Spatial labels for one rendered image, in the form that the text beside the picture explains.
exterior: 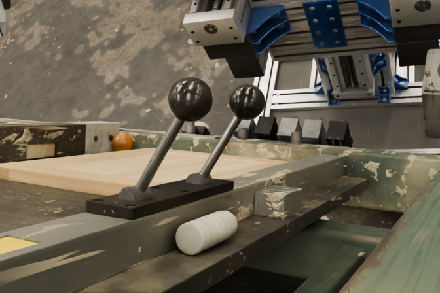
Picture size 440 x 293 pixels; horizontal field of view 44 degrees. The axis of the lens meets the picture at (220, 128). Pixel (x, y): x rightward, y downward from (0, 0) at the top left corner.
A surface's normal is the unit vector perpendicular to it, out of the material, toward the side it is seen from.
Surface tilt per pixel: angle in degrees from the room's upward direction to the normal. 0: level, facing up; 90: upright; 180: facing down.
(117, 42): 0
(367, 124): 0
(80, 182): 35
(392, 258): 55
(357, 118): 0
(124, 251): 90
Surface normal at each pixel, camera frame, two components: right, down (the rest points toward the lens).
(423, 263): 0.05, -1.00
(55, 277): 0.90, 0.07
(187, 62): -0.33, -0.55
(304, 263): -0.44, 0.03
